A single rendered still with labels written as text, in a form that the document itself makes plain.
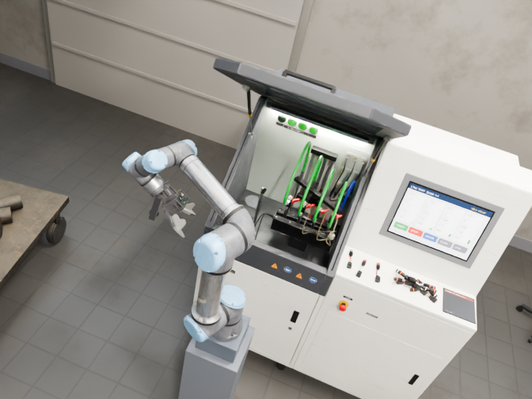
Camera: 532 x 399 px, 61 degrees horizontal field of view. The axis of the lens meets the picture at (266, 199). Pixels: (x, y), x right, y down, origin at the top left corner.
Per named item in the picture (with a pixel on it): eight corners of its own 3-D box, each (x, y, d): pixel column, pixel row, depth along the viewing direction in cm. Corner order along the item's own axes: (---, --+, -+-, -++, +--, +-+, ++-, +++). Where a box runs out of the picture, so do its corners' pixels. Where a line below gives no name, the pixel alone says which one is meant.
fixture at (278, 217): (267, 237, 251) (273, 218, 242) (273, 226, 259) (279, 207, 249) (324, 260, 247) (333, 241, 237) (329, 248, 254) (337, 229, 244)
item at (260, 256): (208, 249, 241) (211, 228, 231) (211, 244, 245) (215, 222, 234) (317, 294, 233) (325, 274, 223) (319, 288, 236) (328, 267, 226)
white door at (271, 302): (192, 323, 285) (204, 249, 241) (195, 320, 286) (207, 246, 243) (289, 365, 276) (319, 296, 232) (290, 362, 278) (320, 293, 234)
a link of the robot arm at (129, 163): (126, 161, 159) (116, 166, 166) (148, 184, 163) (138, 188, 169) (140, 147, 163) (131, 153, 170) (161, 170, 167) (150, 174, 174)
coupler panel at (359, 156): (328, 192, 257) (345, 148, 237) (330, 189, 259) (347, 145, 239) (351, 201, 255) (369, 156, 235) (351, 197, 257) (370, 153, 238)
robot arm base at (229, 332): (234, 347, 188) (238, 333, 182) (201, 333, 190) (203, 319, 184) (247, 319, 200) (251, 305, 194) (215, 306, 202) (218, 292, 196)
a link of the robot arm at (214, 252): (227, 329, 182) (251, 235, 148) (199, 351, 173) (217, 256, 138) (207, 310, 187) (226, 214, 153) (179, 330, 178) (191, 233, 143)
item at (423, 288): (390, 286, 221) (395, 279, 218) (393, 271, 229) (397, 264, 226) (436, 304, 218) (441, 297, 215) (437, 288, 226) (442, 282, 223)
